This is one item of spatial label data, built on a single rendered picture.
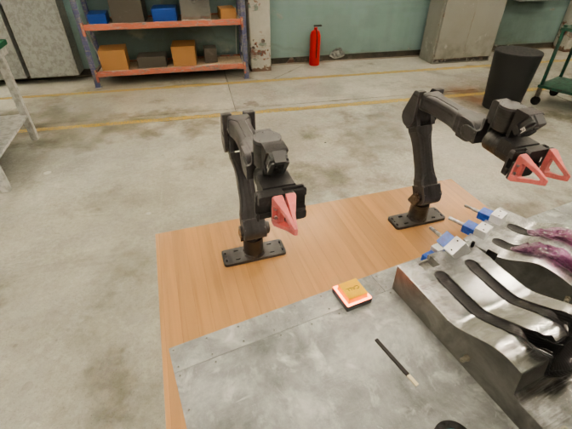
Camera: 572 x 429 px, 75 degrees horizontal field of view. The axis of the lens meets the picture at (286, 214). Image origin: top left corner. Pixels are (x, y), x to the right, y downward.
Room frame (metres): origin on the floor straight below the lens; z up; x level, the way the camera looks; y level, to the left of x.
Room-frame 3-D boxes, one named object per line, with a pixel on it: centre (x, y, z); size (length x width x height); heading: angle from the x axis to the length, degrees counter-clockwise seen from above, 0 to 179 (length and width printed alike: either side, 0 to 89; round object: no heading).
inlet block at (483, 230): (0.95, -0.59, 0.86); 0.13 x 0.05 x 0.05; 42
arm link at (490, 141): (0.86, -0.53, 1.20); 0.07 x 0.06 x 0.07; 18
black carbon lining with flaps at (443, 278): (0.58, -0.53, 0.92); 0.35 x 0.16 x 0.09; 25
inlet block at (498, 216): (1.02, -0.67, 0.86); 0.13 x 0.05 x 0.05; 42
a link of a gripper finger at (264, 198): (0.55, 0.01, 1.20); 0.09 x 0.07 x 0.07; 18
